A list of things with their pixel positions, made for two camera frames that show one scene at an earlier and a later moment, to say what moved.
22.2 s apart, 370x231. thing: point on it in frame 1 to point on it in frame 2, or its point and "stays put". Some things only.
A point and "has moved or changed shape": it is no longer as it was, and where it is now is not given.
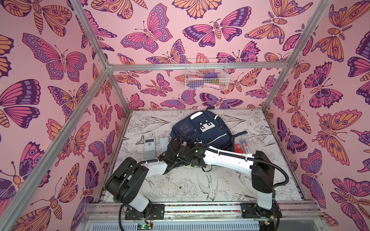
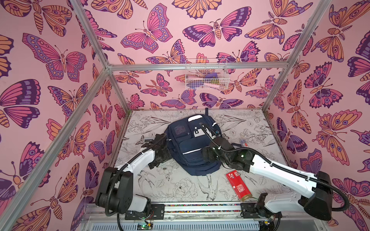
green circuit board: x=142 y=226 stays put
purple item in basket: x=211 y=75 stays put
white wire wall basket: x=206 y=74 stays put
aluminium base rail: x=288 y=216 stays put
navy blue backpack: x=206 y=126 has moved or changed shape
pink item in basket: x=213 y=85 stays put
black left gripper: x=184 y=163 to x=166 y=156
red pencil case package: x=238 y=148 has moved or changed shape
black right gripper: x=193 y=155 to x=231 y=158
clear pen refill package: x=245 y=146 stays put
